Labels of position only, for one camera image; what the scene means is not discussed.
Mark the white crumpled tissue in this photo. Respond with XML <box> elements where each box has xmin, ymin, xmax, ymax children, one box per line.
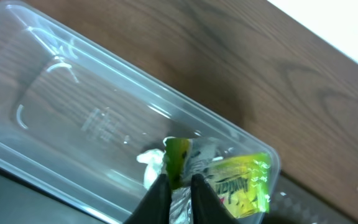
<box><xmin>136</xmin><ymin>136</ymin><xmax>178</xmax><ymax>190</ymax></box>

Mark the yellow green snack wrapper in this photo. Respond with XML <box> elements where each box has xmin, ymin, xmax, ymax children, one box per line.
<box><xmin>163</xmin><ymin>137</ymin><xmax>272</xmax><ymax>219</ymax></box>

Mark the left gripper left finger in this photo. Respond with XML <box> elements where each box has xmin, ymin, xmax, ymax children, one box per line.
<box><xmin>124</xmin><ymin>174</ymin><xmax>171</xmax><ymax>224</ymax></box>

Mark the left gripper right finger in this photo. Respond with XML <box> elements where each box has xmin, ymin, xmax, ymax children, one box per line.
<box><xmin>191</xmin><ymin>174</ymin><xmax>239</xmax><ymax>224</ymax></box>

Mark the aluminium foil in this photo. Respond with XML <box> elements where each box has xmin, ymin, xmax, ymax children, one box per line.
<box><xmin>165</xmin><ymin>137</ymin><xmax>223</xmax><ymax>224</ymax></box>

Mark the clear plastic bin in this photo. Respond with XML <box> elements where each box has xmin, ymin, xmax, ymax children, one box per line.
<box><xmin>0</xmin><ymin>1</ymin><xmax>280</xmax><ymax>223</ymax></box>

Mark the dark brown serving tray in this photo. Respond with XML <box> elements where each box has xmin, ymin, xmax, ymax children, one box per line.
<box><xmin>262</xmin><ymin>175</ymin><xmax>357</xmax><ymax>224</ymax></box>

